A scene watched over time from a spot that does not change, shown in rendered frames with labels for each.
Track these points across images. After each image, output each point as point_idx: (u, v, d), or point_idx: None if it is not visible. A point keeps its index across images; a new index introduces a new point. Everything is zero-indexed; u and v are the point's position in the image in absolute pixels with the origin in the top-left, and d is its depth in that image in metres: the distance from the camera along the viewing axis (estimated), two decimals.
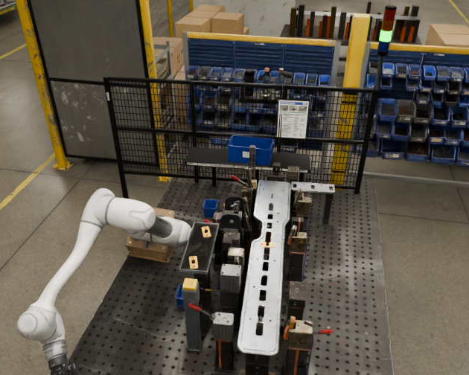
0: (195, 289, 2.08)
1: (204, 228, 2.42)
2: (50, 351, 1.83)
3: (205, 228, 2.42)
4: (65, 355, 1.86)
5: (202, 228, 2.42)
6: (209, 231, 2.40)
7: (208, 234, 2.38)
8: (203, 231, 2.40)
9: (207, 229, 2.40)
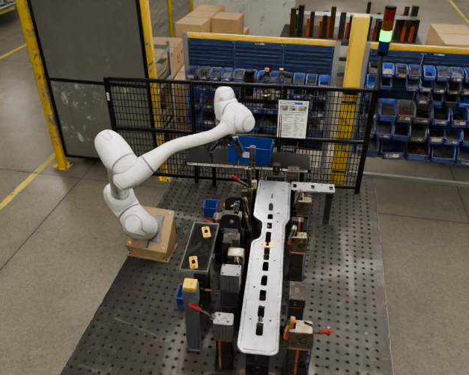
0: (195, 289, 2.08)
1: (204, 228, 2.42)
2: None
3: (205, 228, 2.42)
4: None
5: (202, 228, 2.42)
6: (209, 231, 2.40)
7: (208, 234, 2.38)
8: (203, 231, 2.40)
9: (207, 229, 2.40)
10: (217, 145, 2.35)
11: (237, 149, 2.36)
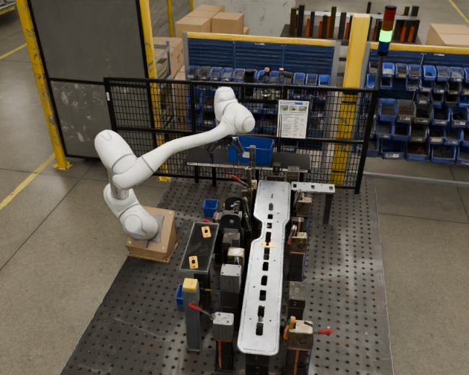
0: (195, 289, 2.08)
1: (204, 228, 2.42)
2: None
3: (205, 228, 2.42)
4: None
5: (202, 228, 2.42)
6: (209, 231, 2.40)
7: (208, 234, 2.38)
8: (203, 231, 2.40)
9: (207, 229, 2.40)
10: (217, 146, 2.35)
11: (237, 149, 2.36)
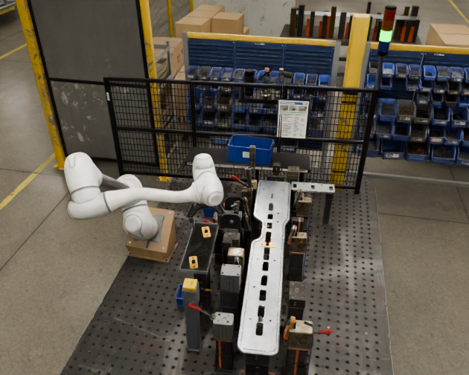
0: (195, 289, 2.08)
1: (204, 228, 2.42)
2: None
3: (205, 228, 2.42)
4: None
5: (202, 228, 2.42)
6: (209, 231, 2.40)
7: (208, 234, 2.38)
8: (203, 231, 2.40)
9: (207, 229, 2.40)
10: (197, 210, 2.30)
11: (218, 210, 2.33)
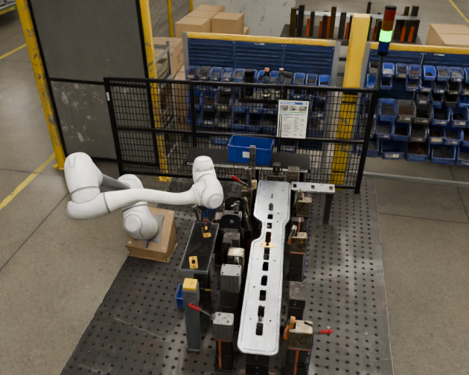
0: (195, 289, 2.08)
1: (204, 228, 2.42)
2: None
3: (205, 228, 2.42)
4: None
5: (202, 228, 2.42)
6: (209, 231, 2.40)
7: (208, 234, 2.38)
8: (203, 231, 2.40)
9: (207, 229, 2.40)
10: (202, 213, 2.31)
11: (210, 216, 2.34)
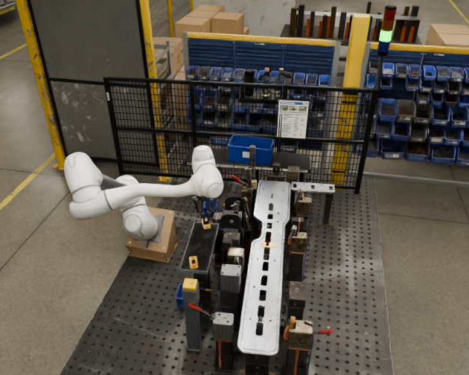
0: (195, 289, 2.08)
1: (204, 219, 2.39)
2: None
3: (205, 220, 2.39)
4: None
5: (202, 220, 2.39)
6: (209, 222, 2.37)
7: (208, 225, 2.35)
8: (203, 222, 2.37)
9: (207, 221, 2.37)
10: (202, 204, 2.28)
11: (210, 207, 2.31)
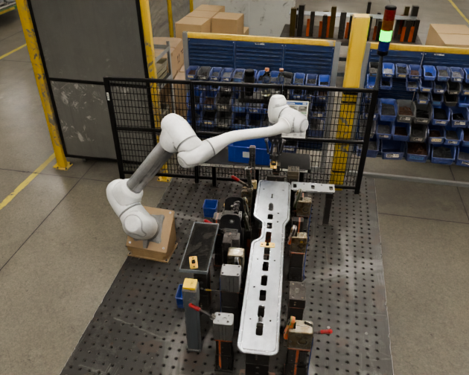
0: (195, 289, 2.08)
1: (272, 161, 2.83)
2: None
3: (274, 162, 2.82)
4: None
5: None
6: (276, 164, 2.80)
7: (275, 166, 2.78)
8: (271, 164, 2.81)
9: (275, 163, 2.80)
10: (272, 146, 2.72)
11: (278, 151, 2.74)
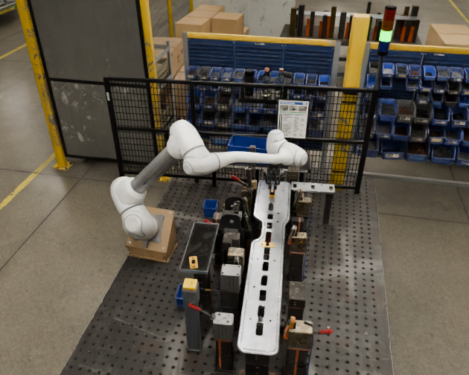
0: (195, 289, 2.08)
1: (272, 190, 2.95)
2: None
3: (272, 191, 2.94)
4: None
5: (269, 191, 2.95)
6: (275, 193, 2.92)
7: (273, 196, 2.90)
8: (270, 193, 2.93)
9: (273, 192, 2.92)
10: (270, 177, 2.84)
11: (276, 181, 2.86)
